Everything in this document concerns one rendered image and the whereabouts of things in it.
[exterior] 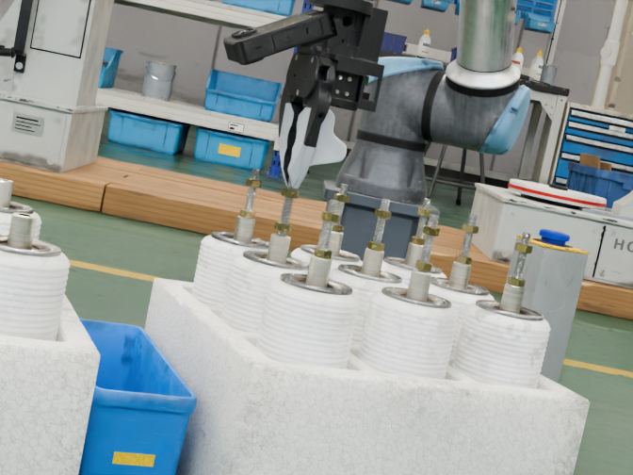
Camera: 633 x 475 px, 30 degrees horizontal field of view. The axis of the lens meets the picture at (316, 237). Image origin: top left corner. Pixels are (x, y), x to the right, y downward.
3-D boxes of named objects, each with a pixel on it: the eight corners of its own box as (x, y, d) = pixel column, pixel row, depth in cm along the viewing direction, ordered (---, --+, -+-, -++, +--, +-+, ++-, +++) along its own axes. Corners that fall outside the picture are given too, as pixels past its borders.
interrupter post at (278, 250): (262, 260, 132) (267, 232, 132) (282, 263, 133) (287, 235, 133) (268, 265, 130) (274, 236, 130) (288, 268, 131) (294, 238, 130)
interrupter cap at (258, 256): (234, 253, 134) (235, 247, 133) (295, 262, 136) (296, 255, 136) (253, 267, 127) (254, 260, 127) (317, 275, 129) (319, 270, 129)
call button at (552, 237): (530, 241, 155) (534, 226, 155) (556, 246, 157) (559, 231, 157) (547, 248, 152) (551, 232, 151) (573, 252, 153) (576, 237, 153)
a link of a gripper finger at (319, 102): (322, 149, 126) (337, 67, 125) (309, 146, 125) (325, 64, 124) (302, 144, 130) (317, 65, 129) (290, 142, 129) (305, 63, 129)
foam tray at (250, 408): (126, 415, 149) (153, 276, 147) (397, 436, 165) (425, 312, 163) (221, 546, 114) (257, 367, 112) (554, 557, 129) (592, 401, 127)
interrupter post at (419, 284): (427, 303, 127) (433, 272, 126) (426, 305, 124) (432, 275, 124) (405, 297, 127) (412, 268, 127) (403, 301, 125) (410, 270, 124)
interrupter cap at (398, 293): (451, 304, 129) (452, 298, 129) (449, 315, 121) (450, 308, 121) (383, 288, 130) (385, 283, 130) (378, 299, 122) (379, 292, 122)
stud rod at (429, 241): (417, 285, 125) (432, 215, 124) (413, 282, 126) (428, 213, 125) (426, 286, 125) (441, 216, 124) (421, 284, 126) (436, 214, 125)
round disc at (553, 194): (498, 189, 377) (502, 172, 377) (591, 208, 378) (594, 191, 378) (515, 197, 347) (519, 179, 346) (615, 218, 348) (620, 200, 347)
